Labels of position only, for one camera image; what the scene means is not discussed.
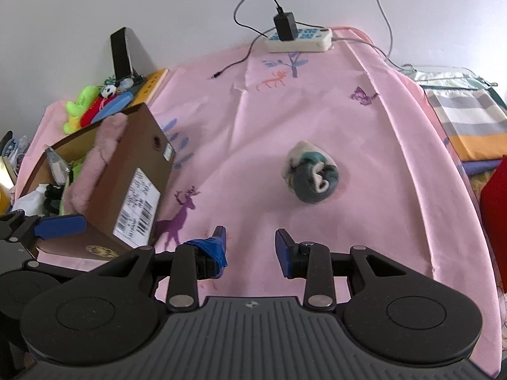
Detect yellow packet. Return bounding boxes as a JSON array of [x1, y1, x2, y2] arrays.
[[0, 156, 16, 216]]

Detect clear plastic bottle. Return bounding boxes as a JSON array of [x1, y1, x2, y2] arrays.
[[44, 146, 72, 185]]

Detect yellow book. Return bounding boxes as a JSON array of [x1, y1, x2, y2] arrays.
[[135, 68, 169, 105]]

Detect white power strip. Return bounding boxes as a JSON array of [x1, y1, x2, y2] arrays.
[[263, 27, 333, 53]]

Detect pink teddy bear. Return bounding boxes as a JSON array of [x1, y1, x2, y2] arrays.
[[63, 114, 129, 218]]

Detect green plush frog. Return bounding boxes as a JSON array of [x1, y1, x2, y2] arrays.
[[59, 160, 86, 214]]

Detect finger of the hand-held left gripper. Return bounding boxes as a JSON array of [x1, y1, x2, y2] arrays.
[[0, 212, 88, 254]]

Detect grey power cable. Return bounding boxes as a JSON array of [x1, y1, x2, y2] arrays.
[[360, 0, 413, 72]]

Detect black charger adapter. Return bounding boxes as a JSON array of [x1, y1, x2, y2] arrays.
[[273, 12, 298, 42]]

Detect black charger cable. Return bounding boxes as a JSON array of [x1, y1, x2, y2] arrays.
[[210, 0, 284, 80]]

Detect striped blanket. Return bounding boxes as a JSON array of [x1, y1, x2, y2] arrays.
[[402, 63, 507, 163]]

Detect white cloth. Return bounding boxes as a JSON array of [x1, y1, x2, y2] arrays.
[[12, 184, 48, 214]]

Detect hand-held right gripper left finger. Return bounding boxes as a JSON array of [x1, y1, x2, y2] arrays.
[[85, 225, 229, 313]]

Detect neon green plush toy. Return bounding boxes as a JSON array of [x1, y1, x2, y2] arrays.
[[63, 85, 104, 133]]

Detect purple folded cloth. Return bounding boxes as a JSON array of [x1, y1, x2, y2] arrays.
[[459, 157, 507, 177]]

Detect red plush toy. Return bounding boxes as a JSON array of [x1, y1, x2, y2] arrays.
[[81, 94, 119, 127]]

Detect blue plush toy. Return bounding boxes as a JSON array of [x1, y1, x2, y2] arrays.
[[93, 91, 135, 121]]

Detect black soft item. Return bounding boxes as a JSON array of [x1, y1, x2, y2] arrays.
[[43, 184, 66, 212]]

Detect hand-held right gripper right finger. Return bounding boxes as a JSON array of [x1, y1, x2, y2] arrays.
[[274, 228, 432, 311]]

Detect pink printed sheet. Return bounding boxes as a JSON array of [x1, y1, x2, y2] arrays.
[[12, 26, 504, 377]]

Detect grey teal socks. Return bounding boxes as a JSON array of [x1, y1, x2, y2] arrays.
[[282, 140, 340, 203]]

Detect brown cardboard box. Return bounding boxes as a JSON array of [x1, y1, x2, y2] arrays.
[[14, 103, 177, 262]]

